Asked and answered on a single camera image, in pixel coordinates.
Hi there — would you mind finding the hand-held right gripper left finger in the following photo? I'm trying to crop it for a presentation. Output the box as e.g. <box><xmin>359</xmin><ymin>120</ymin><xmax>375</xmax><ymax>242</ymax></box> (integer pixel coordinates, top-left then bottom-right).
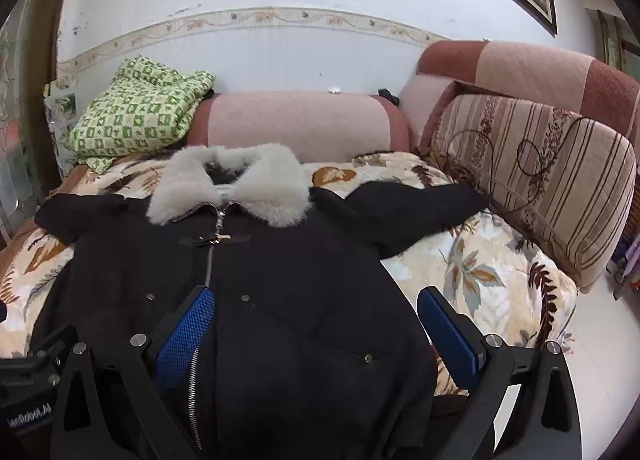
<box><xmin>50</xmin><ymin>285</ymin><xmax>216</xmax><ymax>460</ymax></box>

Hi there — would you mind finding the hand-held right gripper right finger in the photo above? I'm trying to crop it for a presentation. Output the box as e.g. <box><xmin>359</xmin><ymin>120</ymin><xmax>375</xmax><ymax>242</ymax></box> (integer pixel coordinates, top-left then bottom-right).
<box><xmin>417</xmin><ymin>286</ymin><xmax>583</xmax><ymax>460</ymax></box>

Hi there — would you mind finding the black coat with fur collar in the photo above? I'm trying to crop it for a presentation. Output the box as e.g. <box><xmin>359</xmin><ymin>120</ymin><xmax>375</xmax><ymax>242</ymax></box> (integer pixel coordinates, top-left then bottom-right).
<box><xmin>30</xmin><ymin>142</ymin><xmax>493</xmax><ymax>460</ymax></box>

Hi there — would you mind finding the leaf print blanket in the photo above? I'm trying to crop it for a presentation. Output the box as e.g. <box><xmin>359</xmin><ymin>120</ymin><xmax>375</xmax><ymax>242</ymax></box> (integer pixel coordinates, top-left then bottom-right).
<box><xmin>0</xmin><ymin>150</ymin><xmax>578</xmax><ymax>398</ymax></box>

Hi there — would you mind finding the striped floral sofa cushion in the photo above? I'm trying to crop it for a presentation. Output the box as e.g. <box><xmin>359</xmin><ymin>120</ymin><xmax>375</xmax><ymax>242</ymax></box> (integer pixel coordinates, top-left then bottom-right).
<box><xmin>429</xmin><ymin>94</ymin><xmax>637</xmax><ymax>294</ymax></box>

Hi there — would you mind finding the purple cloth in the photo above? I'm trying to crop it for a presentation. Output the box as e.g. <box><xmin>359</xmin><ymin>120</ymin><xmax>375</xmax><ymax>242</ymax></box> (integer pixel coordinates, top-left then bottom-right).
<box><xmin>606</xmin><ymin>232</ymin><xmax>640</xmax><ymax>302</ymax></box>

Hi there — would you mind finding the green checkered quilt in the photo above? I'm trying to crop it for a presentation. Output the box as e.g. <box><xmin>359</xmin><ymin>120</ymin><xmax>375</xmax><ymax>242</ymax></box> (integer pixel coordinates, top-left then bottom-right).
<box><xmin>67</xmin><ymin>55</ymin><xmax>217</xmax><ymax>175</ymax></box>

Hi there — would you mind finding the pink sofa bolster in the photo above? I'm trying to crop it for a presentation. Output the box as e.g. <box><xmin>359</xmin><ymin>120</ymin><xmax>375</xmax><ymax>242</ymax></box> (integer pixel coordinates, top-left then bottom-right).
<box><xmin>186</xmin><ymin>91</ymin><xmax>413</xmax><ymax>155</ymax></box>

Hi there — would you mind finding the glass panel door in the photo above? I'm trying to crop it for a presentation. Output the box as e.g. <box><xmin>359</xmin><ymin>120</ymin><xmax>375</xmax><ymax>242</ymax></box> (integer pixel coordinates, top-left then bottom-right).
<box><xmin>0</xmin><ymin>0</ymin><xmax>63</xmax><ymax>248</ymax></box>

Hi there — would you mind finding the floral pillow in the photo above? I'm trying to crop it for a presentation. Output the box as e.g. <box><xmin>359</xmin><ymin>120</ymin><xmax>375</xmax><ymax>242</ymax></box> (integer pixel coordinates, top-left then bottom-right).
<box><xmin>43</xmin><ymin>81</ymin><xmax>82</xmax><ymax>178</ymax></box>

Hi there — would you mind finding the pink patchwork sofa backrest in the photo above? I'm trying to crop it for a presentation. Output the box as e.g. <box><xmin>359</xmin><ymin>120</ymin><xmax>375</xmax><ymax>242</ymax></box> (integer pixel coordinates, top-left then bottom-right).
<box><xmin>399</xmin><ymin>40</ymin><xmax>640</xmax><ymax>153</ymax></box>

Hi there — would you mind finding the wooden framed panel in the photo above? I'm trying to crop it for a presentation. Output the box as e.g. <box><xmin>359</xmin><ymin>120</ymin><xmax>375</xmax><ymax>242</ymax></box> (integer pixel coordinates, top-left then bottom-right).
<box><xmin>596</xmin><ymin>9</ymin><xmax>640</xmax><ymax>78</ymax></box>

